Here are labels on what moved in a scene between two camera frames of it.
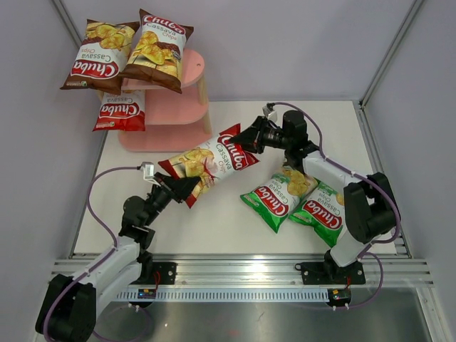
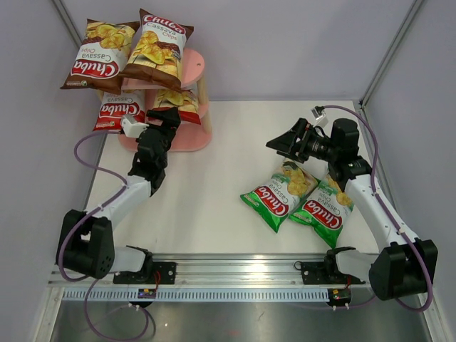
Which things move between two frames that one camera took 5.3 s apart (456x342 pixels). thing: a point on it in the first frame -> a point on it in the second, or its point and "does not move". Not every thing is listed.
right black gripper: [252, 137] -> [286, 143]
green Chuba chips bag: [275, 201] does not move
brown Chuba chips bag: [102, 60] does not move
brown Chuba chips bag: [157, 55] does not move
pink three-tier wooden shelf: [174, 122] does not move
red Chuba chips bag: [125, 112] does not move
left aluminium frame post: [66, 19] does not move
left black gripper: [180, 188] -> [170, 122]
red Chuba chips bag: [212, 162] -> [187, 102]
